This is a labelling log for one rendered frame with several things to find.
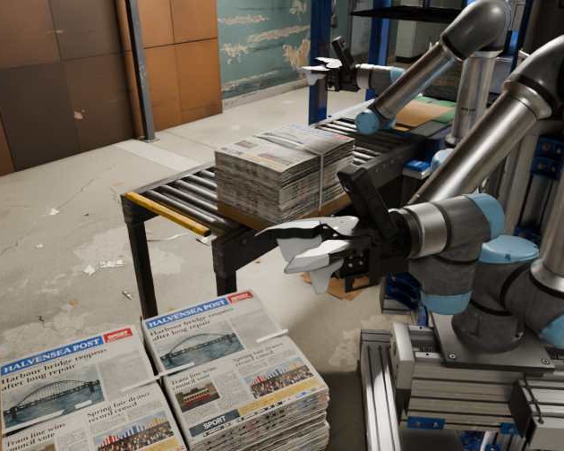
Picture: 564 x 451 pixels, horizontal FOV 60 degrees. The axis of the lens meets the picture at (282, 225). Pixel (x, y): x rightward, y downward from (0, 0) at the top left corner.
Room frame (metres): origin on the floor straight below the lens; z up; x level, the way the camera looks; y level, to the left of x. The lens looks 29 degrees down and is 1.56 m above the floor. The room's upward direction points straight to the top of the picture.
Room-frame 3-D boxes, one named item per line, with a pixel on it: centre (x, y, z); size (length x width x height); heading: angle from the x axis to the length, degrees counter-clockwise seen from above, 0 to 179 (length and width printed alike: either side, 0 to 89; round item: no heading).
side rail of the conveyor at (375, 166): (1.78, -0.24, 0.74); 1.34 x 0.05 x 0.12; 139
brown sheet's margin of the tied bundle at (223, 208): (1.42, 0.06, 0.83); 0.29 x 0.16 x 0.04; 49
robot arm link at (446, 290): (0.66, -0.26, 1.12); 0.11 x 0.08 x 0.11; 21
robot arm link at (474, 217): (0.64, -0.27, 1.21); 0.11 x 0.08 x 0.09; 111
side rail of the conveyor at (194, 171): (2.11, 0.13, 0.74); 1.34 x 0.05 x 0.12; 139
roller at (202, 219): (1.51, 0.33, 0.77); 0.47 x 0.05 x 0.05; 49
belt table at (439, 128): (2.71, -0.73, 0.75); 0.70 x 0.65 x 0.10; 139
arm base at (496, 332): (0.86, -0.46, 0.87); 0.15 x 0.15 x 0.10
